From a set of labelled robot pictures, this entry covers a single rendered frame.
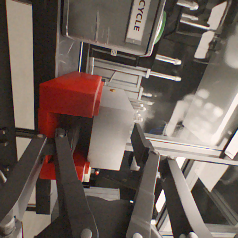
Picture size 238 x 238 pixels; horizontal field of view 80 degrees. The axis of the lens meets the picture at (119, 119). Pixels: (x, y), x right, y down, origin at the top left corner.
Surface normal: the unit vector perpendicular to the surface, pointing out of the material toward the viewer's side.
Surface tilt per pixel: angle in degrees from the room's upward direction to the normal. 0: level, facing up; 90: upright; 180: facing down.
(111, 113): 89
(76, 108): 90
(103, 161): 89
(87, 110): 90
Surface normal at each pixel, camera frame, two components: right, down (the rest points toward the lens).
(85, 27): 0.07, 0.40
